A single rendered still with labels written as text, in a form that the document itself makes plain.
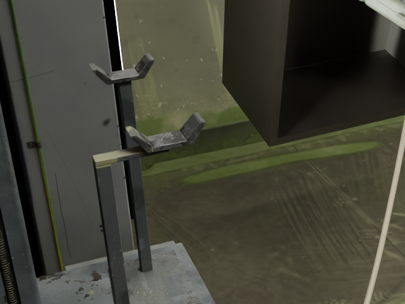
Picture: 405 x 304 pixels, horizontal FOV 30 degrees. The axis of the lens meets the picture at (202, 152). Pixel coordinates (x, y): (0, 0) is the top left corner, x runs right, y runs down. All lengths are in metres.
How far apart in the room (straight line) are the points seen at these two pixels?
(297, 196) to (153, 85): 0.71
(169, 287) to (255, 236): 1.45
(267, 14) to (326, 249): 0.83
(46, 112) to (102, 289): 0.40
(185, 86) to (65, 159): 1.60
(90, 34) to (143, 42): 1.65
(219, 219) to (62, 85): 1.35
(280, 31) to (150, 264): 0.99
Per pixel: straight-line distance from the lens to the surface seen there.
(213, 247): 2.46
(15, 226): 0.87
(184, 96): 2.95
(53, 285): 1.12
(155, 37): 2.98
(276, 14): 1.93
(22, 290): 0.92
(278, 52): 1.97
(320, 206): 2.65
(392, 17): 1.87
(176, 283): 1.07
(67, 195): 1.44
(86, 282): 1.11
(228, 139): 2.99
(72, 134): 1.38
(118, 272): 0.84
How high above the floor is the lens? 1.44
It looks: 28 degrees down
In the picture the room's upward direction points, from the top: 4 degrees counter-clockwise
